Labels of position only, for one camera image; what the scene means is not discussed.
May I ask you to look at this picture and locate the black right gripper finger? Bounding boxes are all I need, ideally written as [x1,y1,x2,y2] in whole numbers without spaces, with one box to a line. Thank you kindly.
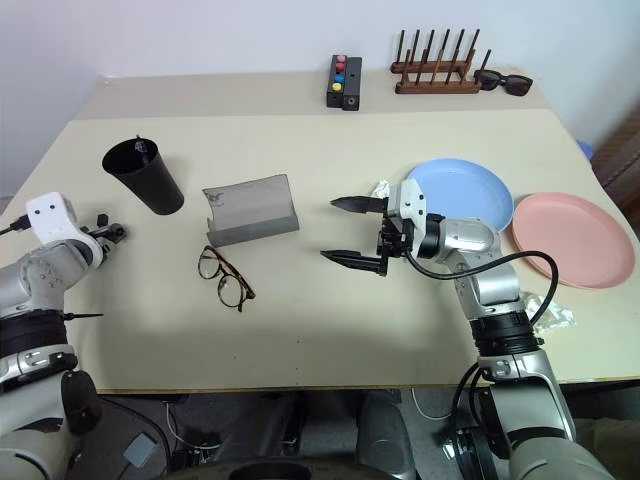
[329,195,391,216]
[319,248,390,278]

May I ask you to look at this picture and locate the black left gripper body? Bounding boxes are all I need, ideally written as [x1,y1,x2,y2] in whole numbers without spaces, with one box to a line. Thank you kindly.
[79,213,128,255]

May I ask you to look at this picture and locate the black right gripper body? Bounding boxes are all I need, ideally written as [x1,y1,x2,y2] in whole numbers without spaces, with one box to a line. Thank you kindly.
[375,213,416,262]

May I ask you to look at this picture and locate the black plastic cup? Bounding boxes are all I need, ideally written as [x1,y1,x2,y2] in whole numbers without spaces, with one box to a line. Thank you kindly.
[101,137,186,217]

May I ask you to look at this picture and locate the grey glasses case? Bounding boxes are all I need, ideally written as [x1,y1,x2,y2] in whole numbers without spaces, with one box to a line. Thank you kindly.
[201,173,302,249]

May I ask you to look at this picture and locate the blue plate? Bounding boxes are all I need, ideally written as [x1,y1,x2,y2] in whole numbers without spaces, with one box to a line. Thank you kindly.
[403,157,516,234]

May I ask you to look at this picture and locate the plain black box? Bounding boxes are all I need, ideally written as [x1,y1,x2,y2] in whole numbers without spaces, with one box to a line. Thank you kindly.
[341,56,364,112]

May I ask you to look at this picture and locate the tortoiseshell eyeglasses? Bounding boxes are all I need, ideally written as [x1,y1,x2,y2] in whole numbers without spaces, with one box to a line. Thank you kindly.
[196,244,258,315]

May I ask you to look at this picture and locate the black box with coloured buttons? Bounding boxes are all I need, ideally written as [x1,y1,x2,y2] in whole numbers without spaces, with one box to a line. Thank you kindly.
[326,54,348,108]

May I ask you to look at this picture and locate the wooden peg dish rack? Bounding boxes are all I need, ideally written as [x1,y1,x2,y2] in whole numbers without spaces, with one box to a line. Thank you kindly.
[390,28,494,96]

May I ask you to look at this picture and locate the pink plate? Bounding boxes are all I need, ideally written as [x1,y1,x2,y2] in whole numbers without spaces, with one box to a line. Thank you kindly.
[510,192,637,292]

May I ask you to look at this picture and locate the grey rounded shape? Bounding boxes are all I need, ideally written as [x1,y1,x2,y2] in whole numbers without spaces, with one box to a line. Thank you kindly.
[356,393,417,477]

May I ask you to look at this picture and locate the black sunglasses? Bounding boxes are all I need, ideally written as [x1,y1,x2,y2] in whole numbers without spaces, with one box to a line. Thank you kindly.
[472,69,535,97]

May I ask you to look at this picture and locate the grey square pad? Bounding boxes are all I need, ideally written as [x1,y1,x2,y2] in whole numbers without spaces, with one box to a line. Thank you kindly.
[121,432,157,465]

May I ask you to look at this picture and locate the brown wooden furniture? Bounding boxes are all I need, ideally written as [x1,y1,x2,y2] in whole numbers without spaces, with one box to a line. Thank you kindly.
[589,108,640,217]

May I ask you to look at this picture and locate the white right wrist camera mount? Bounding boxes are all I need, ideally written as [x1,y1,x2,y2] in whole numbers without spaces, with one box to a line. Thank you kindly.
[386,178,429,251]

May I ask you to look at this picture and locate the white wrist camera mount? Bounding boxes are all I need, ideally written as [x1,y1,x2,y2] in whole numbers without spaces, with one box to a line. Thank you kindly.
[24,190,109,269]
[386,178,429,251]

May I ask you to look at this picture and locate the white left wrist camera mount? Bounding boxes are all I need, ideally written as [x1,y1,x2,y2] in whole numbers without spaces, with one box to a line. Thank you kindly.
[24,190,109,269]

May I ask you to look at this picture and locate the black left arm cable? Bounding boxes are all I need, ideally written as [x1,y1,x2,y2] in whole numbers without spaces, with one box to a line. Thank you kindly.
[0,215,30,237]

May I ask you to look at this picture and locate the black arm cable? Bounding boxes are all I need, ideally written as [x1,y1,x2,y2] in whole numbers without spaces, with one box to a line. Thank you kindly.
[403,248,560,454]
[0,215,30,237]

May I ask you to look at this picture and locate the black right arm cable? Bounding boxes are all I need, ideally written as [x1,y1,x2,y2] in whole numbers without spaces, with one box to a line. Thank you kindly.
[403,248,560,454]

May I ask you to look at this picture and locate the thin white cable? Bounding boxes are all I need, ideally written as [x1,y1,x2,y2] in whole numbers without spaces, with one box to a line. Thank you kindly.
[410,388,454,422]

